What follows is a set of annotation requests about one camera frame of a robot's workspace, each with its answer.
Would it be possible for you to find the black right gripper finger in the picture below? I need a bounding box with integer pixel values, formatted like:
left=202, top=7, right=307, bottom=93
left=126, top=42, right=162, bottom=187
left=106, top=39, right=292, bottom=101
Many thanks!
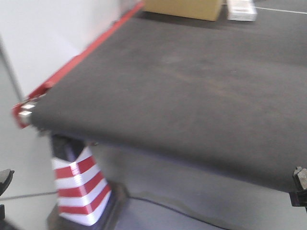
left=289, top=190, right=307, bottom=209

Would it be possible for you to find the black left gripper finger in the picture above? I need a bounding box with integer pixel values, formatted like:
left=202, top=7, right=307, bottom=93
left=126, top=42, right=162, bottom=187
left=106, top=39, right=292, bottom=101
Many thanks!
left=0, top=204, right=5, bottom=219

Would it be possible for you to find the grey brake pad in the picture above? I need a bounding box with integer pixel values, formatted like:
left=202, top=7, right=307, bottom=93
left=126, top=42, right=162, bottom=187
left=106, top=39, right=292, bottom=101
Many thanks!
left=292, top=166, right=307, bottom=192
left=0, top=169, right=14, bottom=196

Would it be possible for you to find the left red-white traffic cone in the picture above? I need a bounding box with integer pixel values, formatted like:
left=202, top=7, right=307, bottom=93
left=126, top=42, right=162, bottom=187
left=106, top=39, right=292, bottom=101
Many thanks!
left=47, top=134, right=129, bottom=230

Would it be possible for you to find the long white box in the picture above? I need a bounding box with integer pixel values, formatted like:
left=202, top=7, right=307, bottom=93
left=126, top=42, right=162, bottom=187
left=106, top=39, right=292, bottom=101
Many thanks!
left=226, top=0, right=257, bottom=22

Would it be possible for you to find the brown cardboard box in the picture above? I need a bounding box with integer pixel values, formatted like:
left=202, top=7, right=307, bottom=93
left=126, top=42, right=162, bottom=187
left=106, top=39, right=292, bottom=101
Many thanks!
left=143, top=0, right=224, bottom=21

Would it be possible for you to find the black floor cable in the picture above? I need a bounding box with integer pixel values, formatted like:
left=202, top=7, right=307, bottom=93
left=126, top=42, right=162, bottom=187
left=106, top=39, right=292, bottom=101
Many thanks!
left=0, top=189, right=221, bottom=230

